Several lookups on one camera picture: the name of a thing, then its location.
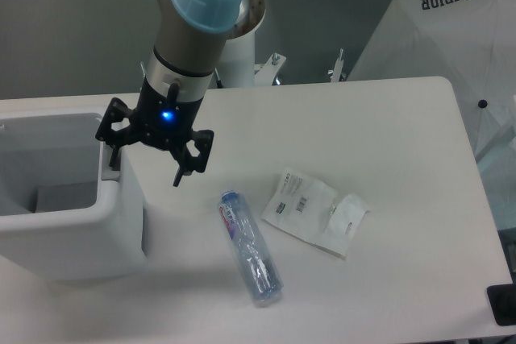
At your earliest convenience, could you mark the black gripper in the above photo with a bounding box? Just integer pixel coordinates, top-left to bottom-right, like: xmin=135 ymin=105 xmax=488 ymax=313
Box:
xmin=94 ymin=77 xmax=215 ymax=188

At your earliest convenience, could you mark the white push-lid trash can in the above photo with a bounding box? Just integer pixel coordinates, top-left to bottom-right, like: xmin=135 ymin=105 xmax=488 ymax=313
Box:
xmin=1 ymin=106 xmax=148 ymax=280

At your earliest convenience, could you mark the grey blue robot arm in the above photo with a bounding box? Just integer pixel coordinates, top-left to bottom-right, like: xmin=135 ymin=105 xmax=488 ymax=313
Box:
xmin=96 ymin=0 xmax=243 ymax=186

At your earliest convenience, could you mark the white plastic packaging bag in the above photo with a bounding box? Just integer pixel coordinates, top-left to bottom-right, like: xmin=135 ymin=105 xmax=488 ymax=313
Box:
xmin=261 ymin=168 xmax=370 ymax=259

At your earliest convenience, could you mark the clear plastic water bottle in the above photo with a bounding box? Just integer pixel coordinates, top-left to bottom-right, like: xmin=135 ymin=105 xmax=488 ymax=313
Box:
xmin=218 ymin=190 xmax=283 ymax=305

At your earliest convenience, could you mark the white printed umbrella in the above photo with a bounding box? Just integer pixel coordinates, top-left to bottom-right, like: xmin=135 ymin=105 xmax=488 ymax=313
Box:
xmin=349 ymin=0 xmax=515 ymax=220

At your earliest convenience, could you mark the black device at edge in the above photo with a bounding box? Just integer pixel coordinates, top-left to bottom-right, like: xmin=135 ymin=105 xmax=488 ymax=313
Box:
xmin=487 ymin=284 xmax=515 ymax=326

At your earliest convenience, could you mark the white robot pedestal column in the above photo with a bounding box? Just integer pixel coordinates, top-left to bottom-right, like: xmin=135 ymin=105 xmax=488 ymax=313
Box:
xmin=214 ymin=0 xmax=265 ymax=89

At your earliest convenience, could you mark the white metal mounting frame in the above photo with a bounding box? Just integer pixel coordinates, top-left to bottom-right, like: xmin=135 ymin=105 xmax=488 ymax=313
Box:
xmin=139 ymin=48 xmax=347 ymax=93

